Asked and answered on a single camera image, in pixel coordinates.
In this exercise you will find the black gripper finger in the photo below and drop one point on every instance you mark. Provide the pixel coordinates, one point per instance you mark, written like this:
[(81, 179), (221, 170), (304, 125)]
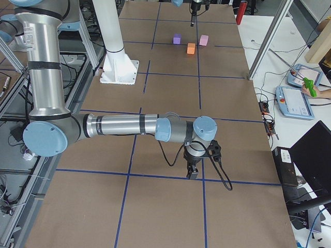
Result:
[(193, 20), (189, 171), (195, 173)]

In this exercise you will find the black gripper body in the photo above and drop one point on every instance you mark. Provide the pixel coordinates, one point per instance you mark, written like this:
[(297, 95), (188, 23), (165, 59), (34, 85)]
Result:
[(191, 159), (194, 8)]

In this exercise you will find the orange foam cube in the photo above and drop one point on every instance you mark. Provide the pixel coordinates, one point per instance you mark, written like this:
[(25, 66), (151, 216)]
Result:
[(191, 48)]

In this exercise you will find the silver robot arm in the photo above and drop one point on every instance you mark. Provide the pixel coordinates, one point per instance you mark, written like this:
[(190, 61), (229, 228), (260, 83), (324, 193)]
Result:
[(53, 127), (178, 3)]

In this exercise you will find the person's hand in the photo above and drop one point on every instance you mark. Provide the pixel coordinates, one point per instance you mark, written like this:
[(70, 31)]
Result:
[(305, 90)]

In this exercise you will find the light pink foam cube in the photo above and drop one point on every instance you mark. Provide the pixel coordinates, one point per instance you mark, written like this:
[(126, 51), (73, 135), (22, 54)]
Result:
[(203, 40)]

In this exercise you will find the dark purple foam cube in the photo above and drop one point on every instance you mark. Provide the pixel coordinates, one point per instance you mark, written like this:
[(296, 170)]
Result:
[(177, 39)]

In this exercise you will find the red bottle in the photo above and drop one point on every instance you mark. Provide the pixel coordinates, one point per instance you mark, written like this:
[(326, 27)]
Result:
[(241, 12)]

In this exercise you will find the orange connector board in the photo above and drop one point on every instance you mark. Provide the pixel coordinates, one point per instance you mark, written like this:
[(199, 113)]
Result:
[(264, 107)]

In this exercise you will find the black computer box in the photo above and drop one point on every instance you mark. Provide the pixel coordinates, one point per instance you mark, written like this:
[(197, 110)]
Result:
[(284, 167)]

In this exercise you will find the near blue teach pendant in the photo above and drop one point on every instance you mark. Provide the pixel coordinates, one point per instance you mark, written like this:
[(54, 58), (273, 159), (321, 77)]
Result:
[(293, 103)]

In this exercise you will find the blue teach pendant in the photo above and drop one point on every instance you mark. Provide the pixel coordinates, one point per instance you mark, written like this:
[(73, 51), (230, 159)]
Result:
[(310, 73), (293, 103)]

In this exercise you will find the far blue teach pendant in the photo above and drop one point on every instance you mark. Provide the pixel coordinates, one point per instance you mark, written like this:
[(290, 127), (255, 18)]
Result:
[(310, 73)]

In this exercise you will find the black monitor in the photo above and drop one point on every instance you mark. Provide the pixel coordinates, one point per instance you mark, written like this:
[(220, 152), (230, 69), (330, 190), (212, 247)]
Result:
[(311, 155)]

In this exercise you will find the wooden board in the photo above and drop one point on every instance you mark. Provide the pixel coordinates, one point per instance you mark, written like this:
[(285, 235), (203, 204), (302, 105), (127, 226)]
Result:
[(321, 46)]

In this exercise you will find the green handheld tool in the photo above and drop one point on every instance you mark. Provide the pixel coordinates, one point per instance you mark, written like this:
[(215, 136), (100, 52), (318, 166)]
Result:
[(309, 84)]

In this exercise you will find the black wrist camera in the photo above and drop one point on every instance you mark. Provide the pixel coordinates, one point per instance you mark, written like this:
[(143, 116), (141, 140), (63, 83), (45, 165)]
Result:
[(215, 150)]

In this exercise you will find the aluminium frame post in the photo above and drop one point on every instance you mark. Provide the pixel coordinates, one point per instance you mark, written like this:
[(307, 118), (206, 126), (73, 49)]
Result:
[(280, 14)]

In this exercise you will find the white pedestal column base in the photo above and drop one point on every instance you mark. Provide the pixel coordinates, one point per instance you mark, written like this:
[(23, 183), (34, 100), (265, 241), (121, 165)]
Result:
[(118, 68)]

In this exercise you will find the aluminium table frame rail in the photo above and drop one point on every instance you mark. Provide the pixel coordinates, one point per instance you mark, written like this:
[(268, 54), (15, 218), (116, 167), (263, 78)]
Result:
[(22, 193)]

